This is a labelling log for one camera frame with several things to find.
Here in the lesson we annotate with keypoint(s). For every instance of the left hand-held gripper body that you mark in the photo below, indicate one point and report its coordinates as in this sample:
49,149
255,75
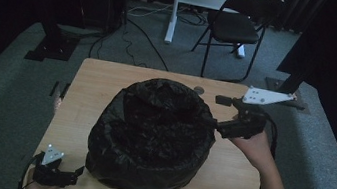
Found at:
50,174

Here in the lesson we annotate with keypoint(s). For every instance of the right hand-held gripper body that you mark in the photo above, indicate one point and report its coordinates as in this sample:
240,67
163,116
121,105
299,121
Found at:
248,123

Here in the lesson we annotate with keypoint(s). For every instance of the black plastic garbage bag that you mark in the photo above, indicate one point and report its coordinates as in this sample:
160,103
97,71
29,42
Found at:
149,139

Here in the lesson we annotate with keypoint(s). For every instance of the person's right hand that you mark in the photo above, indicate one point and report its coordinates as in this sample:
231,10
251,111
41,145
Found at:
257,150

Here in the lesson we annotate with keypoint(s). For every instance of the round grey sticker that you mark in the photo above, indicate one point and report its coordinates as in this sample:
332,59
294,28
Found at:
198,90

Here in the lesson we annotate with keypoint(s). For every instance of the black folding chair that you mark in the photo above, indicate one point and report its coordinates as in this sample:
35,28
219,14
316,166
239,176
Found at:
237,29

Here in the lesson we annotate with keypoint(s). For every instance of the black tape strips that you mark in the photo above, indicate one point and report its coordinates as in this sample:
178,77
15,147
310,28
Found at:
59,89

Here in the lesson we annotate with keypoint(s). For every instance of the black stand with base plate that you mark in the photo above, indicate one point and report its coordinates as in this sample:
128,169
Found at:
287,87
54,47

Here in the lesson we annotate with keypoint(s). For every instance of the white desk frame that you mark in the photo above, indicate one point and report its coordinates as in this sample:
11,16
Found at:
172,24

